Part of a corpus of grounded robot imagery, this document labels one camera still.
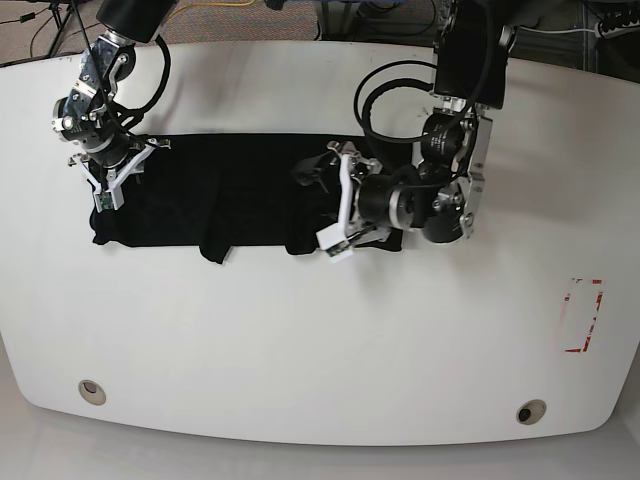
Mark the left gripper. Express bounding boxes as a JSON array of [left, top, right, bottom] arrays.
[[292, 141, 391, 248]]

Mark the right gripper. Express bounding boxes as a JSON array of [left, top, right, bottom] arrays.
[[67, 137, 171, 198]]

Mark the black graphic t-shirt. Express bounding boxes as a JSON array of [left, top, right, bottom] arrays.
[[89, 132, 406, 266]]

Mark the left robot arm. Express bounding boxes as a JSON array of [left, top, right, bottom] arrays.
[[293, 1, 517, 261]]

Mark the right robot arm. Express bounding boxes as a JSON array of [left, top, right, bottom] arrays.
[[52, 1, 177, 209]]

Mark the black tripod stand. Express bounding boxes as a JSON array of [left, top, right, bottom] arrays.
[[45, 0, 75, 58]]

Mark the left table grommet hole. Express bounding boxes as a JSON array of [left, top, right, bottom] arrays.
[[78, 380, 107, 406]]

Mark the table grommet hole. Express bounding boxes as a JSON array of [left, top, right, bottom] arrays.
[[78, 380, 107, 406], [516, 399, 547, 426]]

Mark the red tape rectangle marking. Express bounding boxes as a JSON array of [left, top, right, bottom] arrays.
[[559, 278, 606, 353]]

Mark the white power strip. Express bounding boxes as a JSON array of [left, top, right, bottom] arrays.
[[595, 10, 639, 39]]

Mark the right table grommet hole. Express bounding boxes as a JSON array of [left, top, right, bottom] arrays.
[[516, 399, 547, 426]]

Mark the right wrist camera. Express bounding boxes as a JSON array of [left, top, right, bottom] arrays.
[[93, 188, 124, 213]]

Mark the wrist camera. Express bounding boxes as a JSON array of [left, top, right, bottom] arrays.
[[93, 188, 124, 213], [316, 223, 353, 263]]

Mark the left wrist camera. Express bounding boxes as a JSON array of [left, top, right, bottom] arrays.
[[316, 223, 353, 263]]

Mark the yellow cable on floor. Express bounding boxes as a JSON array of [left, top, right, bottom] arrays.
[[167, 0, 261, 21]]

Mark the white cable on floor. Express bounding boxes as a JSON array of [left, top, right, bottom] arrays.
[[514, 24, 599, 37]]

